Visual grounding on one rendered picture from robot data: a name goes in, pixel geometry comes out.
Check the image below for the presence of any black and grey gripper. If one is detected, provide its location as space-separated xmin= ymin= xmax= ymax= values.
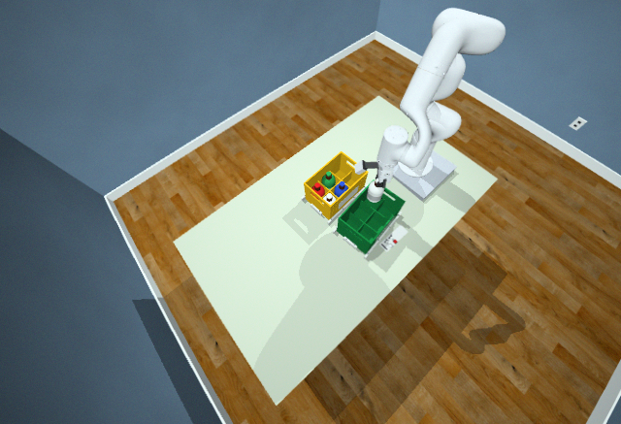
xmin=376 ymin=164 xmax=394 ymax=188

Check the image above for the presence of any green divided crate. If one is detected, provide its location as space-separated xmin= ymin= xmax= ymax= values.
xmin=337 ymin=186 xmax=401 ymax=254

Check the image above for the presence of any blue bottle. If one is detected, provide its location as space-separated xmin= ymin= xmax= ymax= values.
xmin=334 ymin=181 xmax=348 ymax=198

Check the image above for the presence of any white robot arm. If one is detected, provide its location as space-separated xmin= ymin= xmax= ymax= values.
xmin=354 ymin=8 xmax=506 ymax=178

